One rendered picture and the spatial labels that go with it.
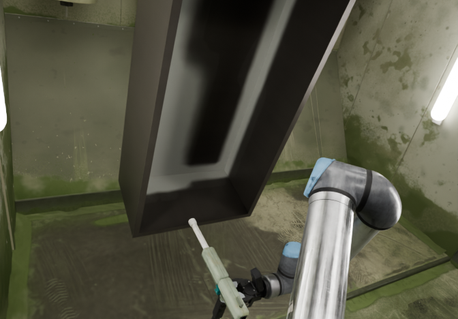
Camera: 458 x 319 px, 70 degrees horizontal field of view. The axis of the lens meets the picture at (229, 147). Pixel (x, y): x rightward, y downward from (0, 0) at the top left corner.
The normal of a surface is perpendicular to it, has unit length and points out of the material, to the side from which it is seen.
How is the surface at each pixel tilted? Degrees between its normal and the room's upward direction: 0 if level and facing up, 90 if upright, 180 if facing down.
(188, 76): 102
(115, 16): 90
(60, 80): 57
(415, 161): 90
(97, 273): 0
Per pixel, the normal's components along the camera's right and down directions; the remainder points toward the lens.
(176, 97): 0.40, 0.65
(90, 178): 0.46, -0.07
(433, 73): -0.88, 0.05
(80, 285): 0.18, -0.88
